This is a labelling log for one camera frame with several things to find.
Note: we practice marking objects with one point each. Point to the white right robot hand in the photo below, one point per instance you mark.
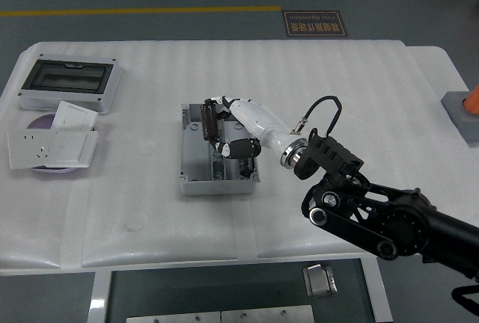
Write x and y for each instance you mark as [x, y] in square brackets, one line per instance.
[258, 119]

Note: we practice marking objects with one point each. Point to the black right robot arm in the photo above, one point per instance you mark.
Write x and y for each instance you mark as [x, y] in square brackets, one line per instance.
[404, 222]

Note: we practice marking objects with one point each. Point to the open grey plastic box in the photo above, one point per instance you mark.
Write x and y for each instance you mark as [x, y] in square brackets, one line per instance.
[194, 158]

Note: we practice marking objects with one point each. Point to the grey box with dark lid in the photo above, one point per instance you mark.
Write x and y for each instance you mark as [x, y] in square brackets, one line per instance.
[67, 76]

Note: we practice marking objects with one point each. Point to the brown floor sign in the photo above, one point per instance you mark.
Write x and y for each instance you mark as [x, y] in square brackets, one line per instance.
[314, 24]

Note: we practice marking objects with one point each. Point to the white foam table mat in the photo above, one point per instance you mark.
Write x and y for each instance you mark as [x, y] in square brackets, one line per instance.
[149, 76]

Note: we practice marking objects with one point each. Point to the grey metal floor plate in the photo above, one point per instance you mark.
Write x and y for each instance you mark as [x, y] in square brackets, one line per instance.
[267, 314]
[172, 318]

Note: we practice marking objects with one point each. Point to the grey square base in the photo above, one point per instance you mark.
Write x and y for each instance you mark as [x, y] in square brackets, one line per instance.
[458, 113]

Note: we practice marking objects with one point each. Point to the white table leg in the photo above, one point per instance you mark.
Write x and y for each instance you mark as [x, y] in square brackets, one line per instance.
[99, 297]
[378, 293]

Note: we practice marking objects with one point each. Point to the purple round plate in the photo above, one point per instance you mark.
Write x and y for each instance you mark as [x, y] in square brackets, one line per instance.
[41, 123]

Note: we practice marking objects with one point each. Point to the white socket panel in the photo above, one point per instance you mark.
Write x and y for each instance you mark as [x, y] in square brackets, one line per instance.
[26, 151]

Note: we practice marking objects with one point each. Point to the silver metal bracket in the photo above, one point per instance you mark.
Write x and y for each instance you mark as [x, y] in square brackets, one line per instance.
[318, 282]

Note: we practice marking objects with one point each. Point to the white switch panel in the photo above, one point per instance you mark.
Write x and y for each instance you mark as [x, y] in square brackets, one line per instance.
[75, 147]
[73, 115]

